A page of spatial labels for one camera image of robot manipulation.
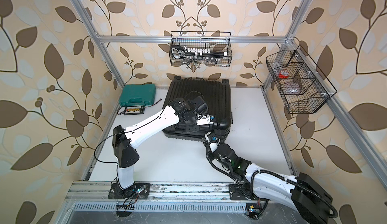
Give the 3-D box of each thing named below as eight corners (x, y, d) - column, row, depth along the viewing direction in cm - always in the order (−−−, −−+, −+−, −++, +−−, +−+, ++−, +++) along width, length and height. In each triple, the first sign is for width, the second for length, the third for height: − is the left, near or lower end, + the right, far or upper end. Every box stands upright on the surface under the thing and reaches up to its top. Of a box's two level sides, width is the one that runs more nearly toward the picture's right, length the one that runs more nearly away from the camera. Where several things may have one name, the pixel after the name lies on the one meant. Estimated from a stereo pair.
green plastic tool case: (117, 106, 110) (115, 103, 107) (125, 88, 122) (123, 84, 119) (153, 106, 110) (152, 103, 107) (158, 88, 122) (157, 84, 119)
